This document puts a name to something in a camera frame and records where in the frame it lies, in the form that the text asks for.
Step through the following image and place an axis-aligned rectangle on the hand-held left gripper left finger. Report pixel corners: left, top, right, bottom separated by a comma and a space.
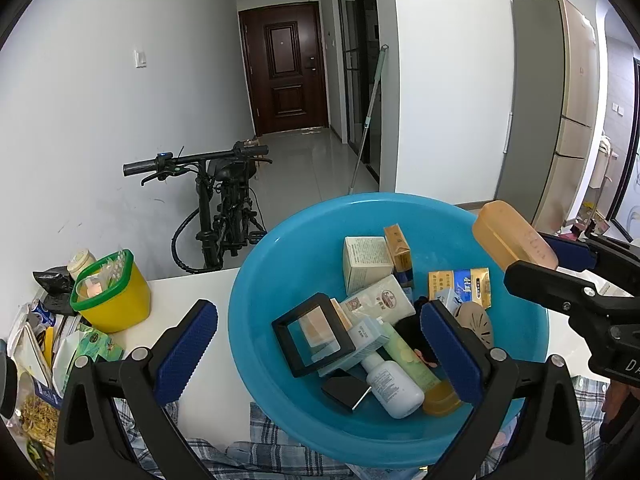
54, 299, 219, 480

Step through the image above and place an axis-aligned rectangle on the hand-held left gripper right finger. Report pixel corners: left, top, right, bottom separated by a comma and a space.
420, 300, 586, 480

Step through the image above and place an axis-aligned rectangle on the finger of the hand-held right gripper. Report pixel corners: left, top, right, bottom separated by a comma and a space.
541, 232, 640, 271
504, 260, 614, 319

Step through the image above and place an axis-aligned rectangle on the orange soap bar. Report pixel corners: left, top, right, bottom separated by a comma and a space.
471, 200, 559, 272

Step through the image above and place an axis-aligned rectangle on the black frame display box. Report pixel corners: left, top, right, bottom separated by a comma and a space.
271, 292, 357, 378

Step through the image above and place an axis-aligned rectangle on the blue plastic basin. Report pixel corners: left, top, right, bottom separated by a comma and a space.
228, 192, 550, 470

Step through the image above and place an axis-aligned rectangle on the white desktop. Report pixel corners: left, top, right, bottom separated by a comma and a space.
120, 265, 608, 453

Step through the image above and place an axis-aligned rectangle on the person's right hand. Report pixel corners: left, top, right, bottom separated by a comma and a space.
600, 379, 640, 443

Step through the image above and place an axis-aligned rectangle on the round brown perforated case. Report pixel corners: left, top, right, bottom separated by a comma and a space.
452, 301, 496, 351

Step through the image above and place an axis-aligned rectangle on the pale green tube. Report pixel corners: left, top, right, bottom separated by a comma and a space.
377, 317, 463, 417

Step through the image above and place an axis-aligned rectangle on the light blue small packet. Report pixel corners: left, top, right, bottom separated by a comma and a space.
440, 287, 468, 317

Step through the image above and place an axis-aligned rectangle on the white lotion bottle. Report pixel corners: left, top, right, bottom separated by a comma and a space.
360, 352, 425, 420

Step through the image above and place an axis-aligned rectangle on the blue yellow foil pack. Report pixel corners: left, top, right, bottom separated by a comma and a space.
427, 267, 492, 311

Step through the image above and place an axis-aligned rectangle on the cream soap packet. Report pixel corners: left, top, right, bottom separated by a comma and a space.
340, 275, 417, 328

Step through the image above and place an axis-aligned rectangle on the yellow bucket green rim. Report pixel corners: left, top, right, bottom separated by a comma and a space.
70, 249, 152, 334

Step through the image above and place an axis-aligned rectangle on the grey-blue carton box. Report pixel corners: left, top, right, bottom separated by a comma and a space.
315, 316, 390, 378

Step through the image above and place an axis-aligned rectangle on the green white packet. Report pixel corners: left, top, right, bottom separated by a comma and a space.
52, 322, 125, 392

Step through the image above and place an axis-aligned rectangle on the black small box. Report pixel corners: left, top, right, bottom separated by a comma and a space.
321, 370, 371, 413

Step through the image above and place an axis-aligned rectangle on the yellow-brown small box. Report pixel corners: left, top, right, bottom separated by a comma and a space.
384, 224, 414, 282

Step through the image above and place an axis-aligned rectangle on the cream carton box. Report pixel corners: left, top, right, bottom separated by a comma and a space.
343, 236, 396, 296

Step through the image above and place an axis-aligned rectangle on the white round jar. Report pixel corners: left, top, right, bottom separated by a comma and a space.
67, 249, 98, 281

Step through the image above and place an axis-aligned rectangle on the blue plaid shirt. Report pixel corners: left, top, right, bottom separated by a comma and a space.
107, 375, 608, 480

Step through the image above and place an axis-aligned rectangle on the grey beige refrigerator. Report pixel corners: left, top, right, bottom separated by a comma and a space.
495, 0, 601, 236

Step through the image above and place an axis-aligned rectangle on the dark blue box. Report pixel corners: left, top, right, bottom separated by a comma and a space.
35, 380, 63, 411

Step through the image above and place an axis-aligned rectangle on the black plastic bag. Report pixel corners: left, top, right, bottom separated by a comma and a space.
32, 267, 78, 316

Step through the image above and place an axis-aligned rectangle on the blue white snack packet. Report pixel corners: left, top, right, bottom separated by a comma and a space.
27, 300, 58, 332

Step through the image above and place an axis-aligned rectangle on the black bicycle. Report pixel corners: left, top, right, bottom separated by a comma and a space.
123, 141, 274, 276

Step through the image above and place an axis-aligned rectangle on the bag of yellow snacks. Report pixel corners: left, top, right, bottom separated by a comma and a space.
10, 375, 63, 447

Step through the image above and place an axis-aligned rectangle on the clear jar black lid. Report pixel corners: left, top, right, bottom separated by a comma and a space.
0, 352, 20, 421

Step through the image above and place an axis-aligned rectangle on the black framed glass door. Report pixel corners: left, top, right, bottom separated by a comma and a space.
335, 0, 382, 166

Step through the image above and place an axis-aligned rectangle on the dark brown door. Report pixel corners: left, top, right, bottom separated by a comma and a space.
238, 2, 331, 136

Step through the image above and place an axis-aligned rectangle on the black hair tie pink charm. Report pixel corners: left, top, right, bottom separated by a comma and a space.
395, 312, 437, 366

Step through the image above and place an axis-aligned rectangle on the green handled mop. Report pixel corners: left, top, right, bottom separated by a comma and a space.
348, 45, 390, 195

